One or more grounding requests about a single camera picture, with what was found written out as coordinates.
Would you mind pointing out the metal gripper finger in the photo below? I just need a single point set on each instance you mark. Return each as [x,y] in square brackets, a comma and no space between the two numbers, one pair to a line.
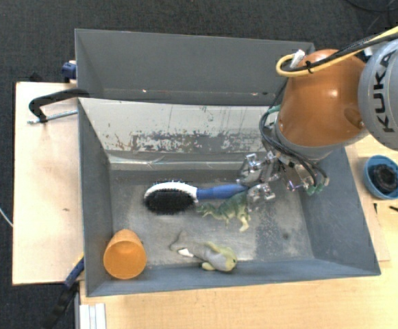
[262,193]
[252,168]

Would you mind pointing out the blue and white hairbrush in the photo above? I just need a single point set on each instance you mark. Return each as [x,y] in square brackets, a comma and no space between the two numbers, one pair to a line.
[171,201]

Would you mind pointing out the green toy dinosaur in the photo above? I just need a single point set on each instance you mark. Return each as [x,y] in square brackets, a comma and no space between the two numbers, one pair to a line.
[231,209]

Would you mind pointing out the grey and green plush toy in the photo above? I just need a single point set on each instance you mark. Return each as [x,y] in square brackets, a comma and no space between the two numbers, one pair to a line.
[215,257]

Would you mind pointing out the blue bowl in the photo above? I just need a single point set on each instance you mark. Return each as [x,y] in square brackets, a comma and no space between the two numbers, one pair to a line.
[370,183]

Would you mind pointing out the black round part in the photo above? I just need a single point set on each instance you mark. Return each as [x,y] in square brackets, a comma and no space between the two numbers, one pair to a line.
[387,179]

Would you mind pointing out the grey metal bin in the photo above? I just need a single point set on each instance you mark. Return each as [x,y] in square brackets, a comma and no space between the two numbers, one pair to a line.
[171,67]

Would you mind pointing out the orange plastic cup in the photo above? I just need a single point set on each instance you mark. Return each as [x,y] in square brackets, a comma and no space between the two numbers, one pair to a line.
[125,257]

